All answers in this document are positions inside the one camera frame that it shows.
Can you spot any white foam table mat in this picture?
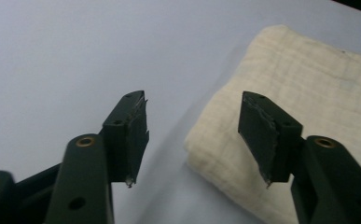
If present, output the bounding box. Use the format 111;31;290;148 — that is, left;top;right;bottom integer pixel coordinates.
0;0;361;224

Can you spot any cream baby garment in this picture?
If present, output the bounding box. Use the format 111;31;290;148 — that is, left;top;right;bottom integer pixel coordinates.
183;23;361;224

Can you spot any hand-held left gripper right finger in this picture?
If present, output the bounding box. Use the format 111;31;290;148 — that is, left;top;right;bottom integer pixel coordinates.
237;91;361;224

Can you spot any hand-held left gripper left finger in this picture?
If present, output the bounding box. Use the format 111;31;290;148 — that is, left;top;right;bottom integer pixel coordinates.
44;90;150;224

